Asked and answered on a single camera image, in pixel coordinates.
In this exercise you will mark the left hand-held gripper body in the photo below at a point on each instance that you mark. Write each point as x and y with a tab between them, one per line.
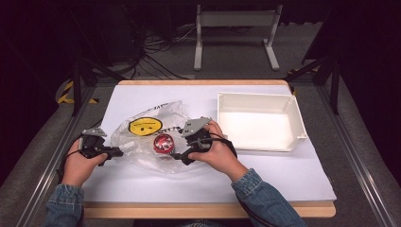
93	143

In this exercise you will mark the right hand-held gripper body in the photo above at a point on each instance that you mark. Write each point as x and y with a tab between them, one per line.
197	132

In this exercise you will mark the red round tin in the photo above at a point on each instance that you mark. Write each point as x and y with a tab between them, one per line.
163	143

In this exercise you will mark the clear plastic smiley bag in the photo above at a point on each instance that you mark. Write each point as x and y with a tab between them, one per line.
138	151

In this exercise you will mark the person's left hand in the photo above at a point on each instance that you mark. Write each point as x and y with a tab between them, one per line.
75	167

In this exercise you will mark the person's right hand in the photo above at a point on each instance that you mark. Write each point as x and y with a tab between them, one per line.
220	154

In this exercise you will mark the white table sheet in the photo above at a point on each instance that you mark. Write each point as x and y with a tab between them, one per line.
195	186

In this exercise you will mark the yellow black hazard tape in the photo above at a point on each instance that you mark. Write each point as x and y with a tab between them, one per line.
64	97

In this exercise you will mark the black tripod stand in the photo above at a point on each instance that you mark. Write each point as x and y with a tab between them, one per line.
77	85
334	85

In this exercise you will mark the white plastic tray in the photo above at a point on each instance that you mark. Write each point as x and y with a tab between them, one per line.
258	129

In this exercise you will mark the white metal stand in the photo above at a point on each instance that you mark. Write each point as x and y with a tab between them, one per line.
236	18

